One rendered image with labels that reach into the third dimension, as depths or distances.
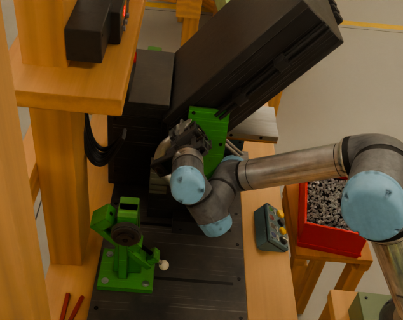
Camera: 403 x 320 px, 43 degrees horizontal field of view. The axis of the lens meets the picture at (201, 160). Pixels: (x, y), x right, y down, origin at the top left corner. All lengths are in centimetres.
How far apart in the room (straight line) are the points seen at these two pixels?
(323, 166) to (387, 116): 289
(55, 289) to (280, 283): 63
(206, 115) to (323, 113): 242
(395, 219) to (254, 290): 63
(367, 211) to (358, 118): 292
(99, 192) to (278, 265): 62
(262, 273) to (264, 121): 48
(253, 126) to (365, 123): 227
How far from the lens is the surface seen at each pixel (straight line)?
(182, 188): 111
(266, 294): 150
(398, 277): 112
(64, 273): 153
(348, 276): 189
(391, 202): 96
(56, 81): 104
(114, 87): 102
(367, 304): 152
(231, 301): 147
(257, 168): 121
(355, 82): 429
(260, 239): 159
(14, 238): 84
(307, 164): 115
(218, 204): 118
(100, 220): 130
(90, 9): 110
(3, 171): 74
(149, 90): 155
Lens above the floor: 212
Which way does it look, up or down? 42 degrees down
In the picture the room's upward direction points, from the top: 8 degrees clockwise
